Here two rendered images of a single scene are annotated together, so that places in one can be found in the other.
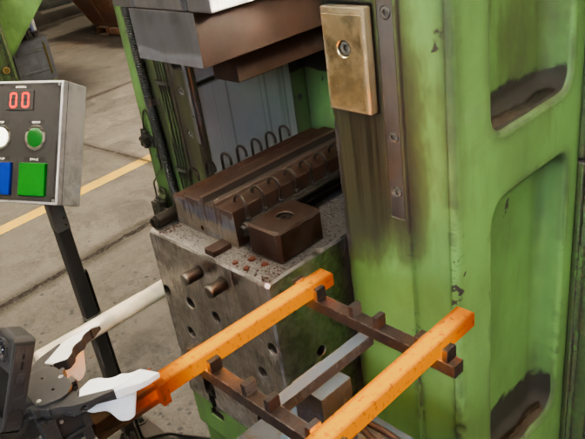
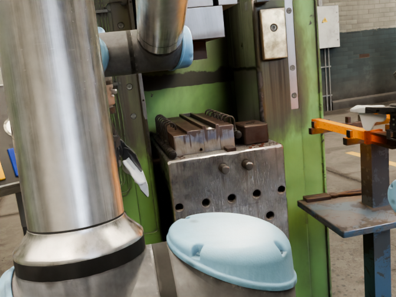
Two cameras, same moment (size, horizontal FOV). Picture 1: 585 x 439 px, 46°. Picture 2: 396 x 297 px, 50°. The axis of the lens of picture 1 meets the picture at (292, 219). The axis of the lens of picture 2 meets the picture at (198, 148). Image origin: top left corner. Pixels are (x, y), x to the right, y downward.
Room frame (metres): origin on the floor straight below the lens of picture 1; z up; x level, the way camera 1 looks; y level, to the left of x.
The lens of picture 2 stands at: (0.59, 1.38, 1.20)
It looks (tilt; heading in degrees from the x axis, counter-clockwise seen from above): 11 degrees down; 299
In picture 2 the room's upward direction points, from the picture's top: 6 degrees counter-clockwise
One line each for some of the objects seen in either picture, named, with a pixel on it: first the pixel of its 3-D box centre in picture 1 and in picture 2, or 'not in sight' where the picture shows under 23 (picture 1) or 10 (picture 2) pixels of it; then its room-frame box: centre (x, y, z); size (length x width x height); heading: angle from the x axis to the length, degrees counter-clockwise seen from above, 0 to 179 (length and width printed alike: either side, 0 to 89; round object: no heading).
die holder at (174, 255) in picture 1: (313, 282); (211, 195); (1.33, -0.03, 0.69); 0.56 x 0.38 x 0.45; 131
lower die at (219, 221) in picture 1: (278, 176); (191, 130); (1.37, 0.02, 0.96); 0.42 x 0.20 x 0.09; 131
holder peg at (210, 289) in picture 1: (216, 287); (247, 165); (1.10, 0.16, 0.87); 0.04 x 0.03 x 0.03; 131
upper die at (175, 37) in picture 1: (252, 9); (180, 30); (1.37, 0.02, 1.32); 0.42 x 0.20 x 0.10; 131
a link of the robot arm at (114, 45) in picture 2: not in sight; (96, 56); (1.10, 0.79, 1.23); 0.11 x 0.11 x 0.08; 38
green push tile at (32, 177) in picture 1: (33, 179); not in sight; (1.45, 0.57, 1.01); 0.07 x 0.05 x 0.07; 66
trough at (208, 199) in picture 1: (284, 164); (196, 120); (1.35, 0.00, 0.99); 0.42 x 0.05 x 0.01; 131
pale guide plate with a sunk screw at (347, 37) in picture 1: (349, 59); (273, 33); (1.08, -0.13, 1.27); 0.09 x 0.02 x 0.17; 41
